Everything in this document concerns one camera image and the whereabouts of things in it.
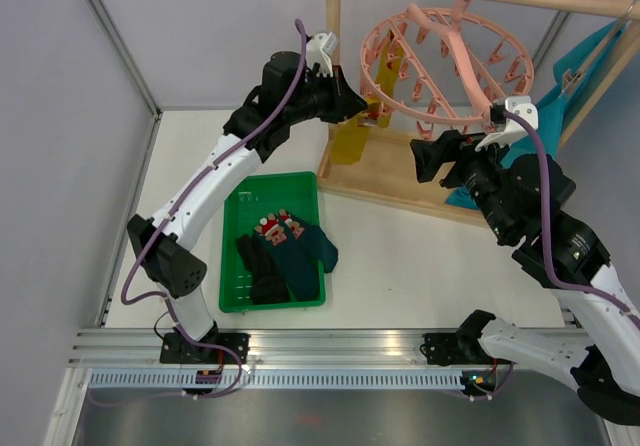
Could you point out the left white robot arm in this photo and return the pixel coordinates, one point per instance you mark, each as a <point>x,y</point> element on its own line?
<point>294,88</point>

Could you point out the yellow sock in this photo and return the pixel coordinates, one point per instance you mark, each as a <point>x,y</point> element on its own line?
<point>390,61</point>
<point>351,138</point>

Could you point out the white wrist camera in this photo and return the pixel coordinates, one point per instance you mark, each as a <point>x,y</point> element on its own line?
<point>514,117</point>
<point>319,50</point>

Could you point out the metal clip hanger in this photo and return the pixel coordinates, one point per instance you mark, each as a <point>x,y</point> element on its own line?
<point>573,78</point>

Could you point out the wooden clothes rack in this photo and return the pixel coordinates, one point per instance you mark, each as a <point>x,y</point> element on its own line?
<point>386,172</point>

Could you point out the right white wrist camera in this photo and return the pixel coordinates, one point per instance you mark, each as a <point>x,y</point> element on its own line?
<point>514,117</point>

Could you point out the aluminium mounting rail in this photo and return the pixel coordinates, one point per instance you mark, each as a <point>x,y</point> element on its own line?
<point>268,348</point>

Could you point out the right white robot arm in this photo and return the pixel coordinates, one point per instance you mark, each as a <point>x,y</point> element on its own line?
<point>522,205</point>

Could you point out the green plastic tray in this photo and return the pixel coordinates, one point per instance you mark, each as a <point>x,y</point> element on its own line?
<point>253,199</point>

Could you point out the christmas pattern sock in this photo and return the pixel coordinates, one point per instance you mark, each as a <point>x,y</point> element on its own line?
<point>298,272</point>

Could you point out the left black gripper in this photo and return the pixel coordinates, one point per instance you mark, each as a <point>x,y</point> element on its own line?
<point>345,102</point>

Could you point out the teal cloth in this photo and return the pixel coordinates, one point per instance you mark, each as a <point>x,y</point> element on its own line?
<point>553,106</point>

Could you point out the dark teal sock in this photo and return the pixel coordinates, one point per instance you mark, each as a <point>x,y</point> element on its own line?
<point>313,240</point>

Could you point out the pink round clip hanger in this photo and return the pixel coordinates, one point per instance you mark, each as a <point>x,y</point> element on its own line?
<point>456,65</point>

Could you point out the slotted cable duct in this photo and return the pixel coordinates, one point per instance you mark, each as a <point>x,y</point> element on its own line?
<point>281,379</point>

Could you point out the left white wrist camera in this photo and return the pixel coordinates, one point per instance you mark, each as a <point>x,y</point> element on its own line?
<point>319,50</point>

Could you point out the black sock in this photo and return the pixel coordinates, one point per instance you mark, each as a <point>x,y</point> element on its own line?
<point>268,285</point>

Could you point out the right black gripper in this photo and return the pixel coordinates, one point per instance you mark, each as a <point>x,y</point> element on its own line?
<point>429,154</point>

